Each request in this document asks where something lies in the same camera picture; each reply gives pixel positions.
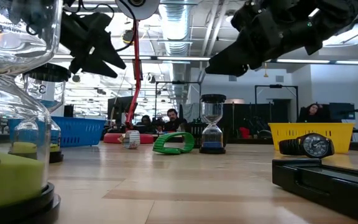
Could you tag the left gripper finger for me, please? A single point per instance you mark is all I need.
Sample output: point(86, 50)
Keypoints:
point(92, 65)
point(107, 51)

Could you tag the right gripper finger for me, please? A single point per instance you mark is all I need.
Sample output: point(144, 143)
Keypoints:
point(228, 69)
point(238, 53)

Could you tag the hourglass with blue sand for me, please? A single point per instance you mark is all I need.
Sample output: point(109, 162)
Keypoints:
point(212, 99)

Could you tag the hourglass with green sand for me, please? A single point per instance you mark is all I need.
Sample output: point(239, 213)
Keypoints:
point(47, 74)

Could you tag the black wristwatch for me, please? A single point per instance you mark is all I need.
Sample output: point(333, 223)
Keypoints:
point(315, 145)

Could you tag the black round puck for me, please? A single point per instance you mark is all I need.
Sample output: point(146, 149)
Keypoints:
point(11, 180)

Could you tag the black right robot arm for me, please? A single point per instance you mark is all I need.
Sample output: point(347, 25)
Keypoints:
point(346, 12)

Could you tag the red desk lamp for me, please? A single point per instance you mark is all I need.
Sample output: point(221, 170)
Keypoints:
point(136, 62)

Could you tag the ceiling light strip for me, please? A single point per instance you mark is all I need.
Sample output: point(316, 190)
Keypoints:
point(303, 61)
point(179, 58)

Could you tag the black computer monitor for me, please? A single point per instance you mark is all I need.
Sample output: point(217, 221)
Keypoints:
point(342, 111)
point(120, 109)

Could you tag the blue plastic basket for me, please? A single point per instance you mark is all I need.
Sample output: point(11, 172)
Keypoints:
point(79, 130)

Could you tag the person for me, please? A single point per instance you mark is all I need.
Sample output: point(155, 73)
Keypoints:
point(146, 123)
point(173, 119)
point(312, 112)

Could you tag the small white bottle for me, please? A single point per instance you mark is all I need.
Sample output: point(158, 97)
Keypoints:
point(131, 139)

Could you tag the yellow plastic basket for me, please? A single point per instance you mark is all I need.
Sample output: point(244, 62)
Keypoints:
point(291, 132)

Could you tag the black metal rig frame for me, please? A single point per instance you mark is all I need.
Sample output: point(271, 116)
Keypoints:
point(179, 82)
point(275, 86)

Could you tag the silver ceiling duct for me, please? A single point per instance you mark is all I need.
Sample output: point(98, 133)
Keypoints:
point(176, 31)

